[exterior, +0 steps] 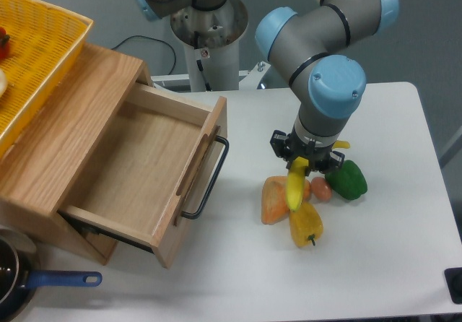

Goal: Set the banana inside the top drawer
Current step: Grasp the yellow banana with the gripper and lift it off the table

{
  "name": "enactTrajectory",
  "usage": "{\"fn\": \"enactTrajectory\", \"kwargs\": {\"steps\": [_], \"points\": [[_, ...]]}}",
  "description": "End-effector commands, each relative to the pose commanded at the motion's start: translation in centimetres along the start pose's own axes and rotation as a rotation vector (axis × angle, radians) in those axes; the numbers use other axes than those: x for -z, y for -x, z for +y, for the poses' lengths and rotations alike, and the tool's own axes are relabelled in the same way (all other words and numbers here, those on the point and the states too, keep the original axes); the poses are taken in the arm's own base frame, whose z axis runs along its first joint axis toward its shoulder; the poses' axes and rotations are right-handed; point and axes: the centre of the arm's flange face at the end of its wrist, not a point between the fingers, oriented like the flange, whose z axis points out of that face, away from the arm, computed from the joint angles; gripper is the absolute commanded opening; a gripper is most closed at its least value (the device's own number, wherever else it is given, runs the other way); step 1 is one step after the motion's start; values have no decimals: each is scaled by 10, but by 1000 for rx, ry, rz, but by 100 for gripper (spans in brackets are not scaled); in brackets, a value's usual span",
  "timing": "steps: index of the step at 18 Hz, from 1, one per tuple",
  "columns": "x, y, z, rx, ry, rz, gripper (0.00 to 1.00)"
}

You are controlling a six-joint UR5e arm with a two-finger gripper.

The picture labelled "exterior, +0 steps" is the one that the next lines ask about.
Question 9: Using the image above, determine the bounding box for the black cable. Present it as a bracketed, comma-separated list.
[111, 35, 177, 76]

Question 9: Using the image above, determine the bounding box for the red tomato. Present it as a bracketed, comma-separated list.
[0, 27, 10, 60]

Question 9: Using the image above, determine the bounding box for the orange triangular bread piece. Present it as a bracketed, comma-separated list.
[261, 176, 291, 225]

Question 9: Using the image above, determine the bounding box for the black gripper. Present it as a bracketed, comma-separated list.
[270, 130, 344, 174]

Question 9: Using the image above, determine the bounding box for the green bell pepper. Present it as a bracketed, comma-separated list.
[325, 160, 368, 201]

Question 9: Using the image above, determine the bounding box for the black drawer handle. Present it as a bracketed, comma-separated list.
[180, 135, 230, 220]

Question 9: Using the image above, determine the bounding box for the blue handled saucepan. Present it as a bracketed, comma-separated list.
[1, 229, 103, 321]

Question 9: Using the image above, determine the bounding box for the black corner fixture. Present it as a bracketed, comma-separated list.
[444, 267, 462, 305]

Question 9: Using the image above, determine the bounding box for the brown egg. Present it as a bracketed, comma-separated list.
[311, 177, 332, 202]

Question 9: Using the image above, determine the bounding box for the yellow banana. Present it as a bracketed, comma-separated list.
[286, 140, 351, 212]

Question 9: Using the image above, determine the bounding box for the wooden drawer cabinet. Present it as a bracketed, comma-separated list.
[1, 43, 152, 264]

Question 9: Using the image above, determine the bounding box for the open wooden top drawer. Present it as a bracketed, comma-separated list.
[59, 84, 227, 268]

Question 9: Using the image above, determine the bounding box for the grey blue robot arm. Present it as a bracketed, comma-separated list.
[136, 0, 399, 176]

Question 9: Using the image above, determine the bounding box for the yellow plastic basket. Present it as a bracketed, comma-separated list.
[1, 0, 93, 154]

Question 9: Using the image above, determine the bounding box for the yellow bell pepper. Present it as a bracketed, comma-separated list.
[289, 201, 323, 248]

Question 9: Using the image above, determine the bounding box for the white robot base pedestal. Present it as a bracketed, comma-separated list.
[170, 0, 248, 92]

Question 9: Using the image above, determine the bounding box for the white round vegetable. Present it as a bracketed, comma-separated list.
[0, 69, 8, 96]

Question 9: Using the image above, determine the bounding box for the white metal bracket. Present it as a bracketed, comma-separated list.
[151, 61, 271, 92]

